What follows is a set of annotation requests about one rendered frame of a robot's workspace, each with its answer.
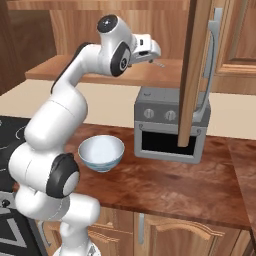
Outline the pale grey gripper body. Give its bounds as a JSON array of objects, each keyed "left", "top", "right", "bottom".
[{"left": 145, "top": 34, "right": 163, "bottom": 63}]

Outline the open wooden cabinet door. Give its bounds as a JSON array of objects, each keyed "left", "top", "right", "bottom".
[{"left": 176, "top": 0, "right": 215, "bottom": 148}]

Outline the white and blue bowl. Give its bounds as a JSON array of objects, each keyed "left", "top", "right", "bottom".
[{"left": 77, "top": 134, "right": 126, "bottom": 174}]

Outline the wooden base cabinet door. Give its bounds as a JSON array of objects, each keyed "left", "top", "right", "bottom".
[
  {"left": 35, "top": 206, "right": 135, "bottom": 256},
  {"left": 133, "top": 212, "right": 252, "bottom": 256}
]

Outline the grey toaster oven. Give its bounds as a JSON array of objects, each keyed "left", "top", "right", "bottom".
[{"left": 133, "top": 86, "right": 212, "bottom": 165}]

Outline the round silver toaster knob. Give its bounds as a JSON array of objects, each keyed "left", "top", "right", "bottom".
[
  {"left": 164, "top": 109, "right": 177, "bottom": 122},
  {"left": 143, "top": 108, "right": 156, "bottom": 120}
]

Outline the black hob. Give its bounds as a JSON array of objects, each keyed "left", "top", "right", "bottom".
[{"left": 0, "top": 114, "right": 37, "bottom": 194}]

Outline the open wooden wall cabinet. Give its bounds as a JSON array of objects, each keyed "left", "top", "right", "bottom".
[{"left": 0, "top": 0, "right": 218, "bottom": 96}]

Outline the grey curved cabinet door handle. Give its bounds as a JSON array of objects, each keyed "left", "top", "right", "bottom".
[{"left": 194, "top": 7, "right": 224, "bottom": 122}]

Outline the grey toaster door handle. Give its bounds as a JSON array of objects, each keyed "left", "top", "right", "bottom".
[{"left": 137, "top": 121, "right": 203, "bottom": 136}]

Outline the closed wooden wall cabinet door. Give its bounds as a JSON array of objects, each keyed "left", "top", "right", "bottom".
[{"left": 211, "top": 0, "right": 256, "bottom": 96}]

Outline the grey straight cabinet handle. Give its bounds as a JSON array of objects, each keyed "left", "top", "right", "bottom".
[
  {"left": 37, "top": 220, "right": 52, "bottom": 248},
  {"left": 137, "top": 213, "right": 146, "bottom": 246}
]

